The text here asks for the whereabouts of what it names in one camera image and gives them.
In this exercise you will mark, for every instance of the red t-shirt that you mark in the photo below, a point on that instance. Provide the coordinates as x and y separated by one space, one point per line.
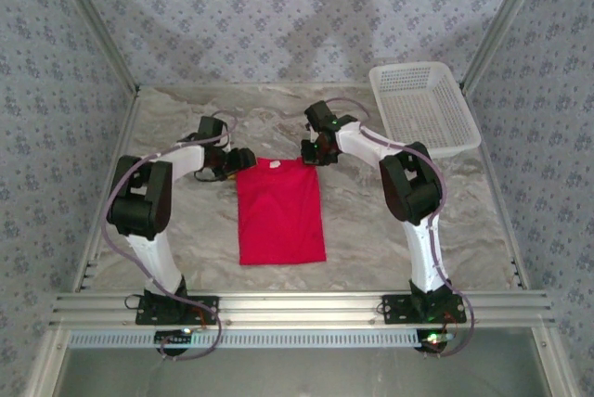
278 211

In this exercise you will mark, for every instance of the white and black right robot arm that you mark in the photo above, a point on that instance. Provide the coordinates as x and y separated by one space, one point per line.
424 253

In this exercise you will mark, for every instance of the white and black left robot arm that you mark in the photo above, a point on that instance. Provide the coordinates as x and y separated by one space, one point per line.
153 258

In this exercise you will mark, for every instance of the white perforated plastic basket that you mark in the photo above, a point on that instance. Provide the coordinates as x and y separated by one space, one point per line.
420 105

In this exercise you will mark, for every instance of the aluminium table side rail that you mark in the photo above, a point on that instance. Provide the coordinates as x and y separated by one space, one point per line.
127 125
501 211

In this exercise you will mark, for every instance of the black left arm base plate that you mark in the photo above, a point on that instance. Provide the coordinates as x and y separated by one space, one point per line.
204 316

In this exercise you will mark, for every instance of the aluminium mounting rail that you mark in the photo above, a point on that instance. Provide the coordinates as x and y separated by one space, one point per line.
301 309

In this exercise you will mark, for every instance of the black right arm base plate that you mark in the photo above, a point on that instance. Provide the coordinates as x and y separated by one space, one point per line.
396 311

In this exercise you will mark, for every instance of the aluminium frame post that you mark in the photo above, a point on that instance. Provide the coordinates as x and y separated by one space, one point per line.
502 21
95 21

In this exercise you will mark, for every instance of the aluminium frame leg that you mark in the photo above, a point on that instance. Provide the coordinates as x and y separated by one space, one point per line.
554 364
44 364

